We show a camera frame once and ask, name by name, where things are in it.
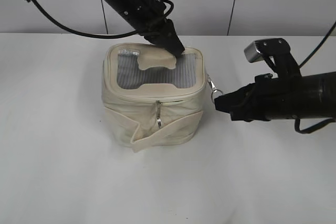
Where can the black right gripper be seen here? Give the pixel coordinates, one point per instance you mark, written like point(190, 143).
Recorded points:
point(149, 19)

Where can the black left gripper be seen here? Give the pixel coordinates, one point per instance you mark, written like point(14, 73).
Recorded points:
point(273, 99)

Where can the silver metal zipper pull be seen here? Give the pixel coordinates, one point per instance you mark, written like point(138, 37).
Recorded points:
point(215, 92)

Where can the cream canvas zipper bag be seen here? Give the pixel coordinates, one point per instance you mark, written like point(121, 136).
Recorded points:
point(135, 76)

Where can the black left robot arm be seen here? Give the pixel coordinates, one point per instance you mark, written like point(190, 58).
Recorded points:
point(327, 94)

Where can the silver front zipper pull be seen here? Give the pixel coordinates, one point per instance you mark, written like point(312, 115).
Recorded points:
point(158, 113)

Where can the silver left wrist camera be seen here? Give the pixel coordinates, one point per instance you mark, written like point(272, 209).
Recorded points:
point(276, 53)

